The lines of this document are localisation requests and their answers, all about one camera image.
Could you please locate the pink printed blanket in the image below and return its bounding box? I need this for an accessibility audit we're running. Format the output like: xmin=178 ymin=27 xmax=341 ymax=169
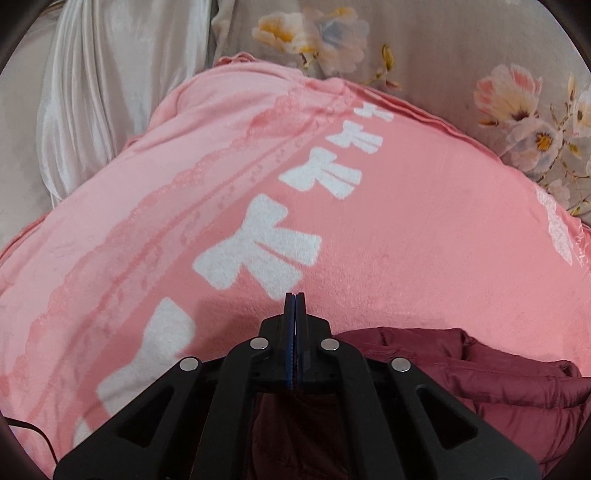
xmin=0 ymin=53 xmax=591 ymax=480

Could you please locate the maroon puffer jacket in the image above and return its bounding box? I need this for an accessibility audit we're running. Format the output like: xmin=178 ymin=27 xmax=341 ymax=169
xmin=245 ymin=327 xmax=591 ymax=480

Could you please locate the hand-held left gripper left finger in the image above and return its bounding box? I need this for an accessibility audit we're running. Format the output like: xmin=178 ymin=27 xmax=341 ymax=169
xmin=53 ymin=292 xmax=296 ymax=480

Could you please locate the grey floral bed sheet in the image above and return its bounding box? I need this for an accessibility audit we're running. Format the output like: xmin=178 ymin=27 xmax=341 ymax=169
xmin=210 ymin=0 xmax=591 ymax=217

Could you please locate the black cable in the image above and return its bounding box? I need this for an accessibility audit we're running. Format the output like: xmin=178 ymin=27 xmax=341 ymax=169
xmin=4 ymin=416 xmax=61 ymax=462

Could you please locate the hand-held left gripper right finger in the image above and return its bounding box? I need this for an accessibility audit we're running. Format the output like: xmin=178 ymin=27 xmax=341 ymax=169
xmin=295 ymin=292 xmax=541 ymax=480

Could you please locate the beige fabric cover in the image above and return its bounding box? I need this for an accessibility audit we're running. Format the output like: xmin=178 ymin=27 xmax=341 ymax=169
xmin=0 ymin=14 xmax=61 ymax=252

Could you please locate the white satin curtain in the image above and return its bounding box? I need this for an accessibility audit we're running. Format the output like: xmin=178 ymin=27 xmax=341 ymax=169
xmin=34 ymin=0 xmax=222 ymax=208

